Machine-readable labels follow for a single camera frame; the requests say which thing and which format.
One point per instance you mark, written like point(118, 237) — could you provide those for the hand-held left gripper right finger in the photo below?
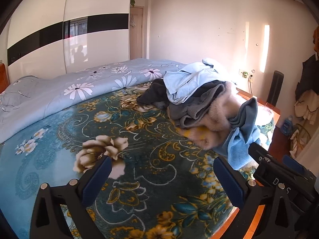
point(229, 184)

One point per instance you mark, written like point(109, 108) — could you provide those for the orange hanging garment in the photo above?
point(316, 39)

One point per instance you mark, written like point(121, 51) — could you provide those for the black tower speaker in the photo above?
point(276, 87)

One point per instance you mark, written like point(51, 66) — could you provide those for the beige hanging garment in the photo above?
point(305, 107)

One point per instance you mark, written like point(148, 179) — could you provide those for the grey pants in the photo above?
point(194, 112)

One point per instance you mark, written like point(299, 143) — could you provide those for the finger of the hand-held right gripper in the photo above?
point(259, 151)
point(295, 165)

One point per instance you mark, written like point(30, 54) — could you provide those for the pale wooden door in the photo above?
point(138, 42)

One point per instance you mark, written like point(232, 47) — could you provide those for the orange wooden headboard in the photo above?
point(3, 79)

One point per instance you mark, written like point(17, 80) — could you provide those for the beige fleece garment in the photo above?
point(219, 119)

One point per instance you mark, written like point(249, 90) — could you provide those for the white glossy wardrobe black stripe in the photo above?
point(37, 10)

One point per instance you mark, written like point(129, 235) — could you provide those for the orange wooden bed footboard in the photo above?
point(250, 96)

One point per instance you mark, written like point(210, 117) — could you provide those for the teal floral blanket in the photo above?
point(149, 154)

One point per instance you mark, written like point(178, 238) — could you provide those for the dark charcoal garment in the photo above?
point(154, 92)

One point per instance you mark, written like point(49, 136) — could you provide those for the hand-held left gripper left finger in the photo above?
point(98, 179)

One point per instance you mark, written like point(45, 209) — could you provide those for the dark hanging jacket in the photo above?
point(307, 77)

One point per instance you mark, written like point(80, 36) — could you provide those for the blue sweatshirt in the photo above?
point(244, 119)

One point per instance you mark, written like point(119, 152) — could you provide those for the light blue floral quilt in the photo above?
point(74, 87)

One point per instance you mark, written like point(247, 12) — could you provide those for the small hanging cloth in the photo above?
point(132, 20)

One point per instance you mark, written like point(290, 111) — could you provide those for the wall power outlet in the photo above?
point(245, 74)

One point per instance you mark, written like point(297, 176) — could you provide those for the blue plastic bottle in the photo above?
point(287, 127)

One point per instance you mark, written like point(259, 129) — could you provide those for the light blue shirt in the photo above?
point(184, 84)

